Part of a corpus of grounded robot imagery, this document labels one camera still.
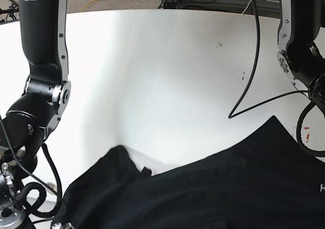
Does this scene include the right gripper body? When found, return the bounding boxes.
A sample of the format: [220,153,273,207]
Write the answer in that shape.
[0,147,49,229]

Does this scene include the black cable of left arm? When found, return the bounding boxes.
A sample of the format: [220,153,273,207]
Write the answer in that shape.
[228,0,325,157]

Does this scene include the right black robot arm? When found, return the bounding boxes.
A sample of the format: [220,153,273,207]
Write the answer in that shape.
[1,0,72,228]

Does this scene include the black T-shirt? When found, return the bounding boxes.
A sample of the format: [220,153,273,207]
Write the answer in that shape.
[60,117,324,228]

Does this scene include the red tape rectangle marking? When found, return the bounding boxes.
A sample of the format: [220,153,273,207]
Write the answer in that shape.
[291,126,311,145]

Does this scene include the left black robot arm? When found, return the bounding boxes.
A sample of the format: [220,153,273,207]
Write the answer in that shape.
[277,0,324,90]

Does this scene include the left table cable grommet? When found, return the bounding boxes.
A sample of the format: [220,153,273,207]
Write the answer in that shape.
[46,182,57,195]

